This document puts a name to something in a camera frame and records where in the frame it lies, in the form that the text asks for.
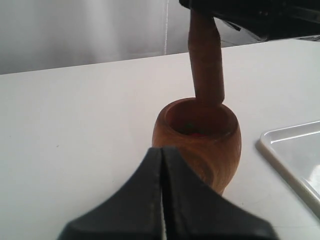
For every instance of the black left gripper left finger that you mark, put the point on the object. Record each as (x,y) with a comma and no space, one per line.
(134,212)

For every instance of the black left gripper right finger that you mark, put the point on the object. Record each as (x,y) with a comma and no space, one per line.
(192,210)

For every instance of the white rectangular plastic tray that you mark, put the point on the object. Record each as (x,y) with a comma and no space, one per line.
(294,152)

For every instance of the dark wooden pestle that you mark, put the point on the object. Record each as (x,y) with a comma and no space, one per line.
(205,54)

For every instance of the wooden mortar bowl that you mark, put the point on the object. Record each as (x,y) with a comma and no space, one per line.
(215,157)

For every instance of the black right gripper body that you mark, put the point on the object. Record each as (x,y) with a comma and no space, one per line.
(266,20)

